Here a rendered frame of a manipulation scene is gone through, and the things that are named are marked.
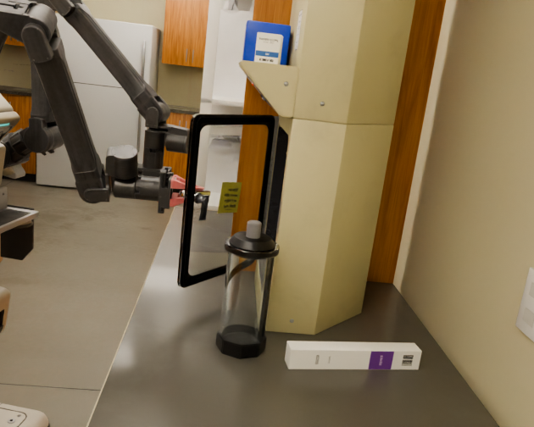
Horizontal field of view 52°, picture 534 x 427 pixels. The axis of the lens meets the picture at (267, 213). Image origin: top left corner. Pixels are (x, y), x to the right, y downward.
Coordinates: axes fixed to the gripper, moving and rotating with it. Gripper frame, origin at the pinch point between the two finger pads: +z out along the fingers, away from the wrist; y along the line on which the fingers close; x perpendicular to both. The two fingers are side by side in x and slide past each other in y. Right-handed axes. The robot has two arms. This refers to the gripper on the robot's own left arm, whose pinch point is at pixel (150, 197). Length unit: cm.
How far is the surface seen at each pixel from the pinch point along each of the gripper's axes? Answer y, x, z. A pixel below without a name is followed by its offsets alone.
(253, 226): 27, -55, -10
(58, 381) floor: -45, 75, 110
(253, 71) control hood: 24, -46, -39
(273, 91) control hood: 28, -46, -36
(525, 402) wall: 76, -76, 10
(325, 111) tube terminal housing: 39, -46, -33
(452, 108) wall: 76, -19, -36
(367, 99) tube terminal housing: 48, -41, -36
